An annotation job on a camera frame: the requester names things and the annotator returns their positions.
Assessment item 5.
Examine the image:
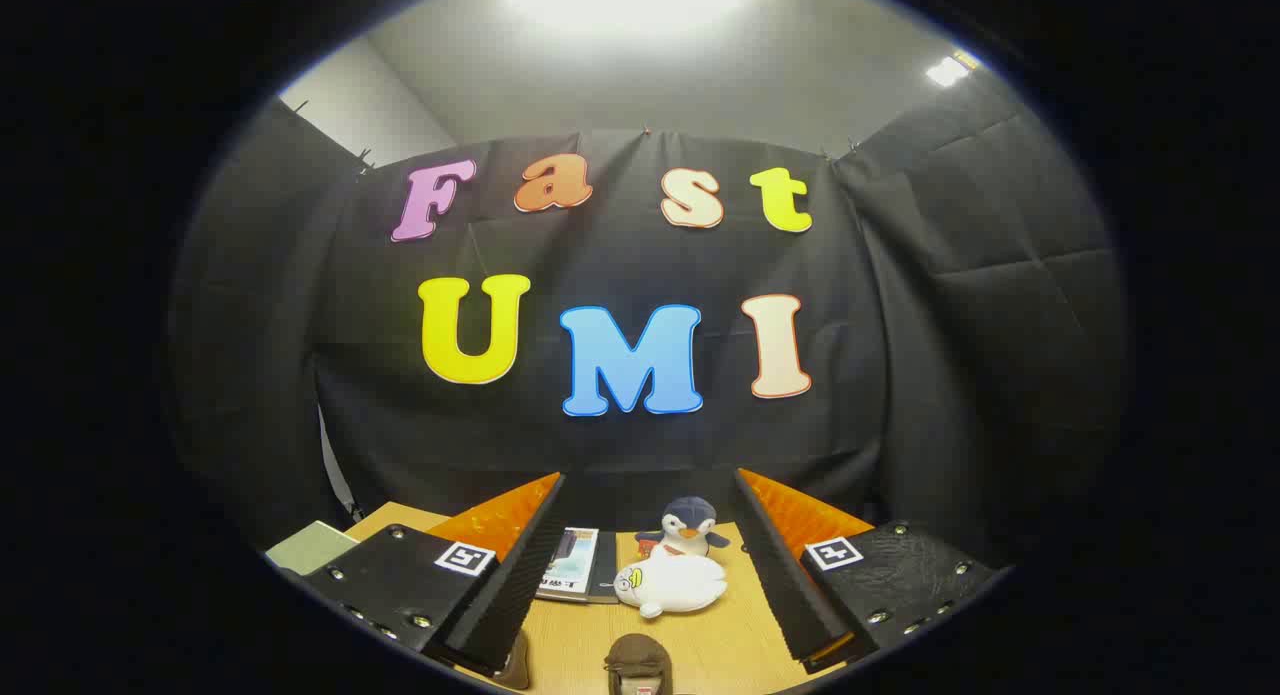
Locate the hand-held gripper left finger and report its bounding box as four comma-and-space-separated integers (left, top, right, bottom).
300, 472, 567, 676

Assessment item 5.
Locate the dark cover book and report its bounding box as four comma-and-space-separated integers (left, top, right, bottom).
588, 530, 621, 605

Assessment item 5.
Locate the green fabric storage box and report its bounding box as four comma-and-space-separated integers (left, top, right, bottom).
265, 520, 359, 578

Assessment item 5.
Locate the grey penguin plush toy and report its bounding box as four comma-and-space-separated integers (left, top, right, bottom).
635, 496, 731, 559

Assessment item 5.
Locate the brown fuzzy shoe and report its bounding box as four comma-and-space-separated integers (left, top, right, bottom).
603, 633, 674, 695
493, 630, 531, 691

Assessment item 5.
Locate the small ceiling light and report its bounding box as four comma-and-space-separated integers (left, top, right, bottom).
925, 53, 981, 88

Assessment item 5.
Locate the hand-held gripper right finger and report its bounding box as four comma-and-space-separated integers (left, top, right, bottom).
735, 467, 1001, 674

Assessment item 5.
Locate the pale blue cover book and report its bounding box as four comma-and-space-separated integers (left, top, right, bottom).
535, 527, 601, 603

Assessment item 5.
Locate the large ceiling light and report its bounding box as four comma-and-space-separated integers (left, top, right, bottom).
495, 0, 761, 41

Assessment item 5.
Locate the white seal plush toy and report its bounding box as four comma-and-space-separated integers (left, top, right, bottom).
612, 553, 728, 619

